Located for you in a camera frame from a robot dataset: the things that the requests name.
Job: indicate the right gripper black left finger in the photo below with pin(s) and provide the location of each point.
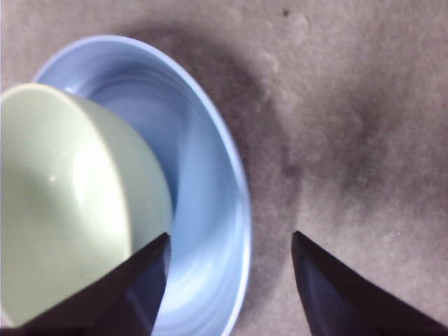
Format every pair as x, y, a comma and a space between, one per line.
119, 297

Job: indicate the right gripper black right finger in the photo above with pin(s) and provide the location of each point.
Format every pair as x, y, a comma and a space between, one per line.
343, 301

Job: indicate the green ribbed bowl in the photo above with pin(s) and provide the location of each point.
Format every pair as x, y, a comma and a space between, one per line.
63, 196

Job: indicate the blue round plate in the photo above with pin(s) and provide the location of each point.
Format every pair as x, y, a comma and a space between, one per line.
206, 196

